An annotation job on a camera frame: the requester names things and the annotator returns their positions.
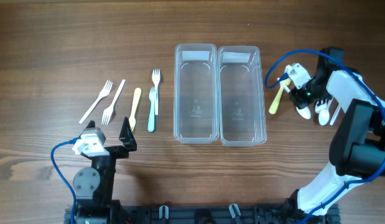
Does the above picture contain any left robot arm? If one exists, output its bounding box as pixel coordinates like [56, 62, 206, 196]
[67, 118, 137, 224]

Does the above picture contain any white plastic fork far left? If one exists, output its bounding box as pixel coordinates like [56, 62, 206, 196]
[78, 80, 113, 124]

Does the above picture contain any yellow plastic spoon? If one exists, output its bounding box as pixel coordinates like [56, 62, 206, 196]
[269, 78, 291, 114]

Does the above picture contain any light blue plastic fork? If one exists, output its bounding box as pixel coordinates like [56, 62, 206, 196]
[147, 87, 157, 133]

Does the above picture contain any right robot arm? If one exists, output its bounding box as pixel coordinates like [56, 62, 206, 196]
[281, 47, 385, 223]

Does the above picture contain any right blue cable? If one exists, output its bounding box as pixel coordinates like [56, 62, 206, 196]
[264, 49, 385, 224]

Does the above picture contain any yellow plastic fork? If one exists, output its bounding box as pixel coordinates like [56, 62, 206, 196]
[129, 88, 142, 131]

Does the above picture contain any blue cable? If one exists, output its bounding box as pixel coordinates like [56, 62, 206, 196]
[264, 49, 385, 224]
[50, 137, 83, 224]

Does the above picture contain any right clear plastic container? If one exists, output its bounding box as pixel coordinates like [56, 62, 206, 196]
[218, 45, 267, 147]

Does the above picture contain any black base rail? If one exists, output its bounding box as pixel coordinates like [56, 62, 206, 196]
[64, 203, 341, 224]

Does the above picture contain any left blue cable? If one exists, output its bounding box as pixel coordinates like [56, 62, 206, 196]
[50, 137, 83, 224]

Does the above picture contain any white spoon crossing yellow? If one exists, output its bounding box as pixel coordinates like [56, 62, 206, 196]
[280, 78, 311, 119]

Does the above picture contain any white plastic spoon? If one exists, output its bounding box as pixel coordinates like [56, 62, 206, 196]
[318, 98, 333, 126]
[314, 99, 328, 114]
[330, 105, 341, 126]

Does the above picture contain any white plastic fork upside down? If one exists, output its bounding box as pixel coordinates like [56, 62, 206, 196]
[101, 80, 126, 125]

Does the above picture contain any left clear plastic container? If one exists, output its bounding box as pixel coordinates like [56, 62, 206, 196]
[174, 44, 219, 144]

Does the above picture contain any white plastic fork near container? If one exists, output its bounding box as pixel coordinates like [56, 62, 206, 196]
[152, 69, 161, 115]

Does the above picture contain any clear plastic container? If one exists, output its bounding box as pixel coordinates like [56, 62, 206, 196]
[218, 45, 267, 147]
[174, 44, 219, 144]

